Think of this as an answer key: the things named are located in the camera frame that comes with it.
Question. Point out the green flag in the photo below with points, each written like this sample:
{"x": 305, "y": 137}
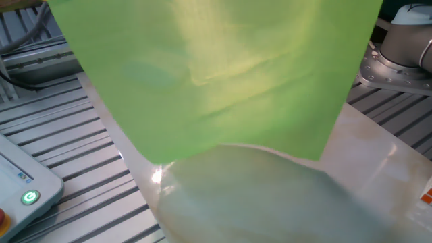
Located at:
{"x": 216, "y": 84}

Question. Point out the aluminium frame rail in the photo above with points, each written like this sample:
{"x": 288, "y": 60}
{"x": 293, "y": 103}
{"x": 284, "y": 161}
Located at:
{"x": 40, "y": 64}

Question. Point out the grey teach pendant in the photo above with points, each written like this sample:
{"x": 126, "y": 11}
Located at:
{"x": 27, "y": 182}

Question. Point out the marble pattern board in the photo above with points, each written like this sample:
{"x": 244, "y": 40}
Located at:
{"x": 371, "y": 162}

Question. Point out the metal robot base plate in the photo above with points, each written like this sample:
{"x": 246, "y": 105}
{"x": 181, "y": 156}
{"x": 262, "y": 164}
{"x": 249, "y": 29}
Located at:
{"x": 381, "y": 76}

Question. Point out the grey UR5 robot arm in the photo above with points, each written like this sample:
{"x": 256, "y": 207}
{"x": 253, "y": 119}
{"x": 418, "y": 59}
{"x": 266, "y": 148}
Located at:
{"x": 405, "y": 44}

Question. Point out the Rubik's cube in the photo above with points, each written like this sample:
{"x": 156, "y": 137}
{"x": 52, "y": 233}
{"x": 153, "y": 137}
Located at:
{"x": 428, "y": 197}

